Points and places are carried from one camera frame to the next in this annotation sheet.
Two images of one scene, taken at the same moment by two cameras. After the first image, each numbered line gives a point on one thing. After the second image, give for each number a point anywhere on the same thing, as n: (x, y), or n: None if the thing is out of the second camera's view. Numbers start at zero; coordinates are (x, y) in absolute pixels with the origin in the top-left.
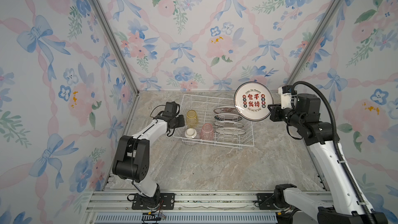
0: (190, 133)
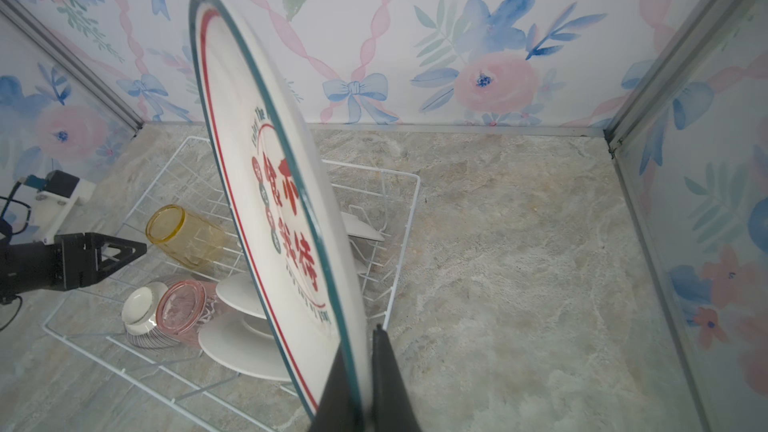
0: (139, 314)
